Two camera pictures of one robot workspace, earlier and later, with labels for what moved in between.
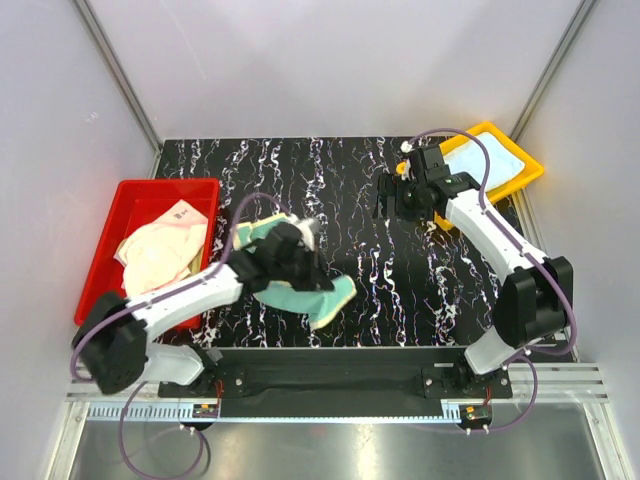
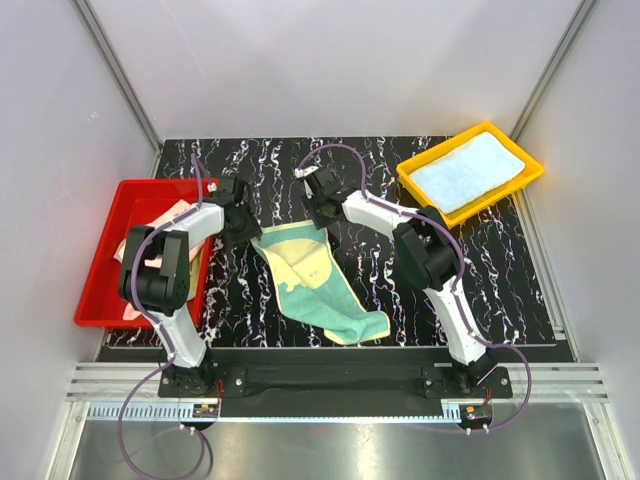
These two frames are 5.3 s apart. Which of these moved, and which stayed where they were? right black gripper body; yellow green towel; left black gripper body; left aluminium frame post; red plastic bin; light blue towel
Moved: right black gripper body; yellow green towel; left black gripper body
Stayed: left aluminium frame post; light blue towel; red plastic bin
